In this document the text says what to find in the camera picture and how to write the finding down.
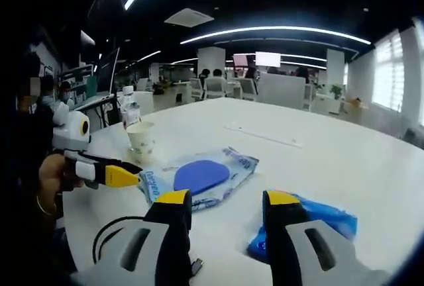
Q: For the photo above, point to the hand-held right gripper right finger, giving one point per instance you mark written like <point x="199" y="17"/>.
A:
<point x="288" y="253"/>

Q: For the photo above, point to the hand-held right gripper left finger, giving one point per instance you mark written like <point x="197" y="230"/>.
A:
<point x="172" y="253"/>

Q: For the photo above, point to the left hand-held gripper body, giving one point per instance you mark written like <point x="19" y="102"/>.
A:
<point x="71" y="133"/>

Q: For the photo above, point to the white paper cup item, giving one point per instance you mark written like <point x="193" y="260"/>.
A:
<point x="140" y="143"/>

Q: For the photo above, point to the blue tissue pack item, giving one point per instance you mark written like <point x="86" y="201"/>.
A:
<point x="328" y="219"/>

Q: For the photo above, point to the clear water bottle item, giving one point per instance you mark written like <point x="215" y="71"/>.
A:
<point x="130" y="110"/>

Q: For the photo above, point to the clear bag with blue pad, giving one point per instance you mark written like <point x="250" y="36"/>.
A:
<point x="202" y="175"/>

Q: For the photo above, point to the person's left hand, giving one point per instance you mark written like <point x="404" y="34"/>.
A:
<point x="54" y="175"/>

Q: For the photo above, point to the person's black shirt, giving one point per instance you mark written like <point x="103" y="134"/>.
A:
<point x="26" y="140"/>

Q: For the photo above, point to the teal item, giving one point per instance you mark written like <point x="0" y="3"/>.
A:
<point x="92" y="87"/>

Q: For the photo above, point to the white chair back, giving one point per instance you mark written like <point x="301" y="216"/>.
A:
<point x="145" y="102"/>
<point x="281" y="90"/>

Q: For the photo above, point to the open laptop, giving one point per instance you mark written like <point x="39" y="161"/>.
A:
<point x="107" y="71"/>

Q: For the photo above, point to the gold bangle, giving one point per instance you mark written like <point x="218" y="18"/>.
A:
<point x="43" y="210"/>

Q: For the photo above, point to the person's head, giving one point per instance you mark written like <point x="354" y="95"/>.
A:
<point x="28" y="64"/>

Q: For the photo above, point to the white table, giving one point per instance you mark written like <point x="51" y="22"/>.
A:
<point x="331" y="167"/>

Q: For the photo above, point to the white mesh office chair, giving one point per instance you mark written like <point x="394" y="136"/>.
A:
<point x="196" y="89"/>
<point x="215" y="88"/>
<point x="247" y="89"/>

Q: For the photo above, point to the white pillar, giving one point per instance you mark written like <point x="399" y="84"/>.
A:
<point x="211" y="61"/>
<point x="335" y="66"/>

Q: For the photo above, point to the ceiling air conditioner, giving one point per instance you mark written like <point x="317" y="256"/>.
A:
<point x="189" y="18"/>

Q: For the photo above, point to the pink monitor screen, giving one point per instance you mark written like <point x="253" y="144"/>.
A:
<point x="240" y="60"/>

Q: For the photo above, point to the orange item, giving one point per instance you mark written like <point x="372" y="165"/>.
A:
<point x="355" y="101"/>

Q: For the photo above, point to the potted plant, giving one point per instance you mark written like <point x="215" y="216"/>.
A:
<point x="337" y="90"/>

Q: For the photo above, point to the grey chair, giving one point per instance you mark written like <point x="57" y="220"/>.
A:
<point x="414" y="137"/>

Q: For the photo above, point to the white monitor screen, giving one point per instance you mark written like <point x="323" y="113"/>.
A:
<point x="267" y="59"/>

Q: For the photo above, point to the narrow window with blinds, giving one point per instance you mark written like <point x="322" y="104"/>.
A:
<point x="389" y="74"/>

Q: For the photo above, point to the curved ceiling light strip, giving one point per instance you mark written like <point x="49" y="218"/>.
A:
<point x="275" y="29"/>

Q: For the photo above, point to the large window with blinds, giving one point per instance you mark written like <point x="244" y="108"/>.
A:
<point x="419" y="67"/>

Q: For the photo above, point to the dark wall screen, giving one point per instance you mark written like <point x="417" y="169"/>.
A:
<point x="106" y="1"/>

